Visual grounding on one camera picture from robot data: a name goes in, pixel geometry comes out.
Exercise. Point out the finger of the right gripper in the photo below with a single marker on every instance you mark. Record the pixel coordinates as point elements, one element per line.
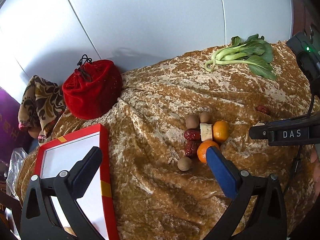
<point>301,130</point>

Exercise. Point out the red jujube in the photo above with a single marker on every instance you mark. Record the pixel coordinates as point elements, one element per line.
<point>192,134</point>
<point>191,148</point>

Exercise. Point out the red gift box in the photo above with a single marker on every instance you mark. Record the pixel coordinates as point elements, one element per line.
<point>61,154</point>

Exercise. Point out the green bok choy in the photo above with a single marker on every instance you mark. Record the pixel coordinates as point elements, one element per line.
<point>255,52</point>

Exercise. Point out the red velvet drawstring pouch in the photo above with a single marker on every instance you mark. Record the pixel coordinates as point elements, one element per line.
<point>93,88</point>

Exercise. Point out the brown longan upper right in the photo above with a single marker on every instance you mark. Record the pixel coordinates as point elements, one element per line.
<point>205,117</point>

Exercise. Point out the orange mandarin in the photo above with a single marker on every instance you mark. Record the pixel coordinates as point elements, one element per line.
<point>221,131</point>
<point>201,151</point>

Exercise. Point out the golden velvet cloth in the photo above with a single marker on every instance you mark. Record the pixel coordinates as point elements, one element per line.
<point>152,198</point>

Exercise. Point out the pale sugarcane chunk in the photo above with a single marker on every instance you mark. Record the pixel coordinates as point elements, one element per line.
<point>259,124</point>

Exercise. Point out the red jujube upper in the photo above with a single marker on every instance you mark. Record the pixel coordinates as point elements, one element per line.
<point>192,134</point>

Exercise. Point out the brown longan lower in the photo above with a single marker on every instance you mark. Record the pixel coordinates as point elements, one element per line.
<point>184,164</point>

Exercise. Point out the brown wooden furniture edge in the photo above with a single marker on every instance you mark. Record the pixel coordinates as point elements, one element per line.
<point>305,15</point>

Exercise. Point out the red jujube date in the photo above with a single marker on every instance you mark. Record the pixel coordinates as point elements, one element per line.
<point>263,109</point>

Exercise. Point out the clear plastic bag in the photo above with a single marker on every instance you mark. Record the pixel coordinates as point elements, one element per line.
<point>16,161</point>

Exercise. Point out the operator hand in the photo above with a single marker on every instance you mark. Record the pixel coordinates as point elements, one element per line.
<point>316,172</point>

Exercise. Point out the red jujube lower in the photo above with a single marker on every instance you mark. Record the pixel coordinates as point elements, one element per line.
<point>191,148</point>

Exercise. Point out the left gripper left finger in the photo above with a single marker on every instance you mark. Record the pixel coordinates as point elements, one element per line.
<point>39,217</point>

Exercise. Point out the brown longan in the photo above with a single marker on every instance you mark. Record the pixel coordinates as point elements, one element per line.
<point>184,164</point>
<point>192,121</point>
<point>205,117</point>

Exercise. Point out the brown floral patterned cloth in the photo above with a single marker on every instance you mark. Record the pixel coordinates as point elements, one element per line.
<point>41,107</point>

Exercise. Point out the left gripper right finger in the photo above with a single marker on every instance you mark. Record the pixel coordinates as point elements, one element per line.
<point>268,219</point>

